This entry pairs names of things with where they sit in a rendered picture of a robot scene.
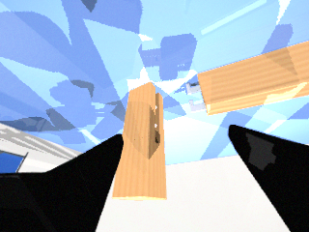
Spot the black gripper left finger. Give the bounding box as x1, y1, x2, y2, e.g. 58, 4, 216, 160
0, 133, 124, 232

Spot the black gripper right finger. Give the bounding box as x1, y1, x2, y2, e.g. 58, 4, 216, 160
228, 125, 309, 232

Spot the wooden post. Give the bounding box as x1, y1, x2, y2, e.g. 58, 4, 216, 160
112, 81, 167, 200

